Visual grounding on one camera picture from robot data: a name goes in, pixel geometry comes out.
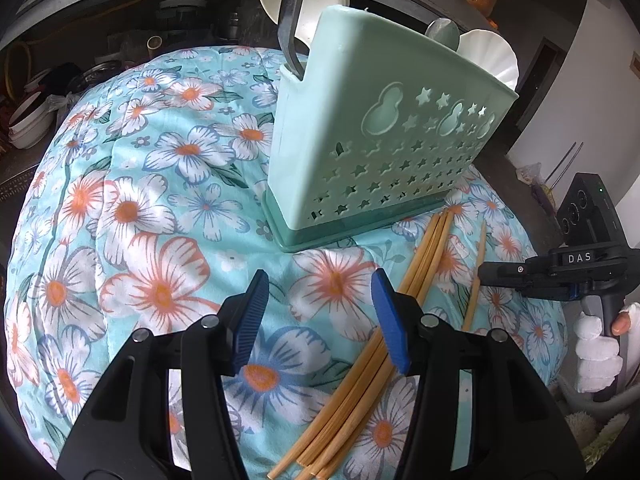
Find green plastic utensil holder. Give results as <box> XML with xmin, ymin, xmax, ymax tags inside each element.
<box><xmin>262</xmin><ymin>4</ymin><xmax>521</xmax><ymax>253</ymax></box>

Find dark pans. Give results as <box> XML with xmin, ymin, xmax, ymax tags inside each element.
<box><xmin>70</xmin><ymin>57</ymin><xmax>123</xmax><ymax>97</ymax></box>

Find white scalloped spoon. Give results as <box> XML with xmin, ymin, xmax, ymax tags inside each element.
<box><xmin>457</xmin><ymin>29</ymin><xmax>520</xmax><ymax>91</ymax></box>

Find metal spoon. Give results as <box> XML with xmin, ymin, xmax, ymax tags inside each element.
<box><xmin>424</xmin><ymin>17</ymin><xmax>462</xmax><ymax>53</ymax></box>
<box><xmin>276</xmin><ymin>0</ymin><xmax>313</xmax><ymax>83</ymax></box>

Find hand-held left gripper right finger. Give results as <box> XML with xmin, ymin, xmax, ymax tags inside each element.
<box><xmin>370</xmin><ymin>267</ymin><xmax>586</xmax><ymax>480</ymax></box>

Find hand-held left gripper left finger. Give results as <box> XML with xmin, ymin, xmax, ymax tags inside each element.
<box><xmin>57</xmin><ymin>269</ymin><xmax>271</xmax><ymax>480</ymax></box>

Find stack of white bowls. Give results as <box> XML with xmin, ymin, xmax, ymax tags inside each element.
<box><xmin>7</xmin><ymin>92</ymin><xmax>57</xmax><ymax>151</ymax></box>

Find floral blanket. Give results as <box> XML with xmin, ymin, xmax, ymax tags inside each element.
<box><xmin>5</xmin><ymin>45</ymin><xmax>568</xmax><ymax>480</ymax></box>

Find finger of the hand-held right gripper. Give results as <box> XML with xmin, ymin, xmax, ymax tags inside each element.
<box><xmin>477</xmin><ymin>259</ymin><xmax>551</xmax><ymax>292</ymax></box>

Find person's right hand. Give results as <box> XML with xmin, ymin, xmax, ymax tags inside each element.
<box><xmin>572</xmin><ymin>302</ymin><xmax>640</xmax><ymax>395</ymax></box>

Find wooden chopstick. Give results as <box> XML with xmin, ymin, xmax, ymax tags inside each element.
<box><xmin>300</xmin><ymin>211</ymin><xmax>447</xmax><ymax>475</ymax></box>
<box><xmin>307</xmin><ymin>210</ymin><xmax>451</xmax><ymax>480</ymax></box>
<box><xmin>461</xmin><ymin>221</ymin><xmax>488</xmax><ymax>333</ymax></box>
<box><xmin>320</xmin><ymin>209</ymin><xmax>455</xmax><ymax>480</ymax></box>
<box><xmin>267</xmin><ymin>215</ymin><xmax>438</xmax><ymax>480</ymax></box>
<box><xmin>292</xmin><ymin>213</ymin><xmax>443</xmax><ymax>467</ymax></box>

